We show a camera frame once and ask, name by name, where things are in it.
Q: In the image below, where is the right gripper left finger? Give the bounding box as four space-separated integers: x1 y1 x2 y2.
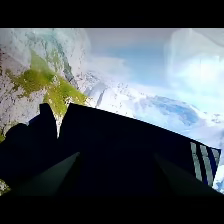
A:
17 151 82 197

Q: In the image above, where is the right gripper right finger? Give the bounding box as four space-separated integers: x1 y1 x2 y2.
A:
153 152 224 197

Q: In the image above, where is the dark navy white-striped garment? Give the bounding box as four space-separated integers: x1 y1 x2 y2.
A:
0 102 222 197

